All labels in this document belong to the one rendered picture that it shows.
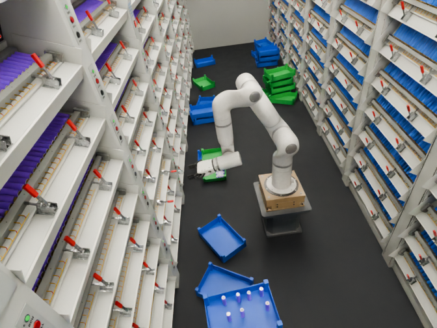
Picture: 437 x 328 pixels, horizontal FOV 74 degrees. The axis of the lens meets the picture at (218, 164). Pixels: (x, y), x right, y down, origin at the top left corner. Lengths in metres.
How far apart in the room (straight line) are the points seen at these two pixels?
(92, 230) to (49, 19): 0.62
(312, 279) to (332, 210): 0.59
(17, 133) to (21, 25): 0.41
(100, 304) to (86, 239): 0.22
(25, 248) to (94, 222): 0.29
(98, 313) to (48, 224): 0.38
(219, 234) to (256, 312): 0.84
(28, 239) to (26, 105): 0.31
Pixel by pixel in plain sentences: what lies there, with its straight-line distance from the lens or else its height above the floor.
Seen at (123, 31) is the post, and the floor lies 1.35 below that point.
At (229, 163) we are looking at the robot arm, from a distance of 1.65.
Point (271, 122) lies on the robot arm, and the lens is 1.57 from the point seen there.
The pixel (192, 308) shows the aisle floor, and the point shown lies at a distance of 1.94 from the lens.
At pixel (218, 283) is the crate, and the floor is 0.00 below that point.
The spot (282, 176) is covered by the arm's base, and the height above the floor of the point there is 0.50.
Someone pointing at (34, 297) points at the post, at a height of 1.22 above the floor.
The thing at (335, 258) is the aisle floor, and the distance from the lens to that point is 2.10.
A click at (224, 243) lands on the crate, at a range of 2.11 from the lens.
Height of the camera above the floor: 1.75
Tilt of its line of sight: 40 degrees down
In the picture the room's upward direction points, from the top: 9 degrees counter-clockwise
